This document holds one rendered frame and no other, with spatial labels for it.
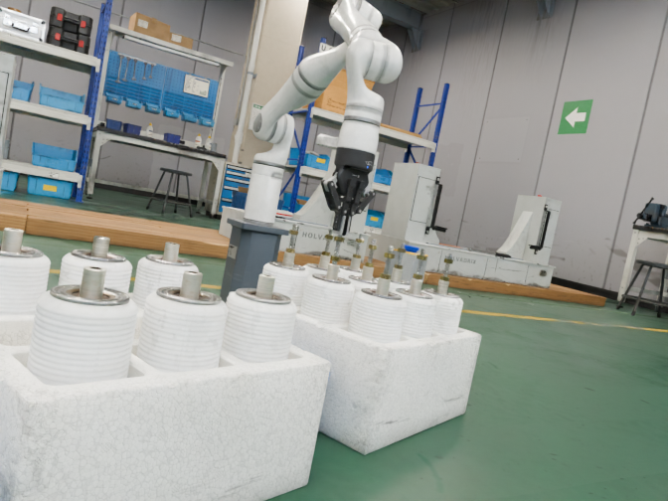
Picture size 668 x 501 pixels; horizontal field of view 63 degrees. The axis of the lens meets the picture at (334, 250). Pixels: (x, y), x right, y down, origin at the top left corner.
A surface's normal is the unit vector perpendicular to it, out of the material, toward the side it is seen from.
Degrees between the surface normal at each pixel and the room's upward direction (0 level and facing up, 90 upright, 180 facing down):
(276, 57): 90
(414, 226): 90
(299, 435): 90
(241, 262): 87
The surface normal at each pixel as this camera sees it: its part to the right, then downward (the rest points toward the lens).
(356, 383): -0.61, -0.06
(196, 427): 0.73, 0.19
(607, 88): -0.86, -0.13
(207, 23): 0.48, 0.16
